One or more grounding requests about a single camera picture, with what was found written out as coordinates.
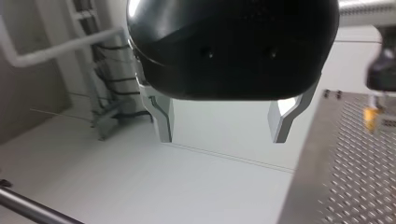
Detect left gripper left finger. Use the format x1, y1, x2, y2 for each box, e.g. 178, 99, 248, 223
138, 83, 175, 144

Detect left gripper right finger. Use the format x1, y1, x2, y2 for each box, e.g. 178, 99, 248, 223
267, 78, 320, 145

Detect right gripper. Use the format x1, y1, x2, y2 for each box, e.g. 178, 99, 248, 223
361, 25, 396, 134

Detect grey metal rack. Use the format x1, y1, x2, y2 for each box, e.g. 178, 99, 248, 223
64, 0, 154, 142

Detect grey metal bar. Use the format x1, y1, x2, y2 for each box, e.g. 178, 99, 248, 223
0, 178, 86, 224

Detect white pipe frame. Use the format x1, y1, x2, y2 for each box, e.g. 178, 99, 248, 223
0, 14, 129, 69

